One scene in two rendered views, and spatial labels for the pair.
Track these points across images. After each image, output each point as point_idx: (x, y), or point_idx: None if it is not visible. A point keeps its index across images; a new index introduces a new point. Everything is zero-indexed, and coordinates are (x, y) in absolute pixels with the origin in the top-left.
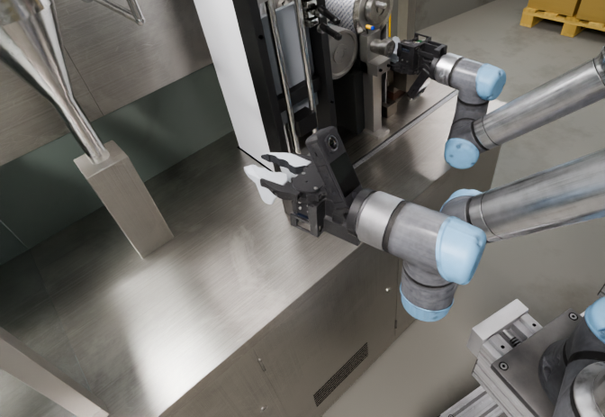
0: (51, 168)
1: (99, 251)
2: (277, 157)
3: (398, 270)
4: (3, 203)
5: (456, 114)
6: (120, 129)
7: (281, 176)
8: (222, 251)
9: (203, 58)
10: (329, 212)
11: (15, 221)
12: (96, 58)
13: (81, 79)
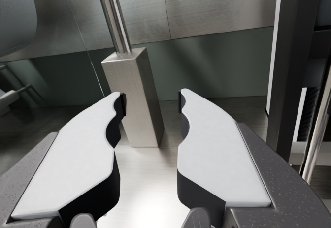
0: None
1: (122, 125)
2: (185, 106)
3: None
4: (102, 71)
5: None
6: (179, 53)
7: (81, 172)
8: (172, 187)
9: (272, 17)
10: None
11: (105, 84)
12: None
13: (164, 5)
